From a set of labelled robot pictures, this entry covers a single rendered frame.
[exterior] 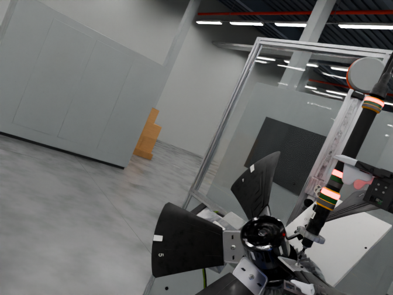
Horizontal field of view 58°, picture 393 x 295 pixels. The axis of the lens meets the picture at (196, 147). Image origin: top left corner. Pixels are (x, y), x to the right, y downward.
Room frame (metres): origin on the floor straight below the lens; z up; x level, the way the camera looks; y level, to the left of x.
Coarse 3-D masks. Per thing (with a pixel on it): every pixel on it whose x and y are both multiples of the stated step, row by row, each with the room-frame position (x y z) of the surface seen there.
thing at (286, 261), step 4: (280, 256) 0.87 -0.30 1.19; (284, 260) 0.86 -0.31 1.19; (288, 260) 0.88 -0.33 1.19; (292, 260) 0.90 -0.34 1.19; (296, 260) 0.92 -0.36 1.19; (288, 264) 0.85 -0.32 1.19; (292, 264) 0.87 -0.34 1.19; (300, 264) 0.91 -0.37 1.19; (292, 268) 0.84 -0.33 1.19; (296, 268) 0.85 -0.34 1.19; (300, 268) 0.87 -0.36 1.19; (304, 268) 0.89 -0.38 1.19; (308, 272) 0.88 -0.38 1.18
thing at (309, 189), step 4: (312, 180) 1.43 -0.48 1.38; (316, 180) 1.43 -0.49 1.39; (320, 180) 1.50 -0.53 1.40; (324, 180) 1.50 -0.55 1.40; (308, 184) 1.43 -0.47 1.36; (312, 184) 1.43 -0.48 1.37; (316, 184) 1.42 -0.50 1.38; (320, 184) 1.42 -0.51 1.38; (324, 184) 1.42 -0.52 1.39; (308, 188) 1.43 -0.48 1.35; (312, 188) 1.43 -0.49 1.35; (304, 192) 1.43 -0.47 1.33; (308, 192) 1.43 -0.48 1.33; (312, 192) 1.43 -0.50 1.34; (312, 196) 1.42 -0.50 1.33
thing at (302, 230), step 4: (316, 204) 0.91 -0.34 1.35; (312, 208) 0.91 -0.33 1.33; (300, 228) 0.86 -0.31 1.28; (304, 228) 0.88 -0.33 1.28; (300, 232) 0.86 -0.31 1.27; (304, 232) 0.85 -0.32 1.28; (308, 232) 0.85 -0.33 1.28; (308, 236) 0.84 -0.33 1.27; (312, 236) 0.84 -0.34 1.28; (316, 236) 0.84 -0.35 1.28; (320, 236) 0.87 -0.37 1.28; (312, 240) 0.84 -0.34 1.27; (316, 240) 0.84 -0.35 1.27; (320, 240) 0.84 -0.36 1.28; (324, 240) 0.85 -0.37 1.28
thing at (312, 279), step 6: (300, 276) 0.80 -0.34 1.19; (306, 276) 0.81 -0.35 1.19; (312, 276) 0.84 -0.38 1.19; (318, 276) 0.85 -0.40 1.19; (306, 282) 0.79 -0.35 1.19; (312, 282) 0.80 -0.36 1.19; (318, 282) 0.81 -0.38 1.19; (324, 282) 0.83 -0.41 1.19; (330, 288) 0.82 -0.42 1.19; (330, 294) 0.77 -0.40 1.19; (336, 294) 0.79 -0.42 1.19; (342, 294) 0.81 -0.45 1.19
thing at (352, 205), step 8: (360, 192) 1.06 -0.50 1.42; (344, 200) 1.07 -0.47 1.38; (352, 200) 1.02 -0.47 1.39; (360, 200) 0.98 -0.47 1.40; (336, 208) 1.02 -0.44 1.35; (344, 208) 0.95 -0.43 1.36; (352, 208) 0.93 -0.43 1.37; (360, 208) 0.91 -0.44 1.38; (368, 208) 0.89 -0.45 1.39; (376, 208) 0.88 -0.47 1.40; (328, 216) 0.94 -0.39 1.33; (336, 216) 0.91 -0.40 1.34; (344, 216) 0.90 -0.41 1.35
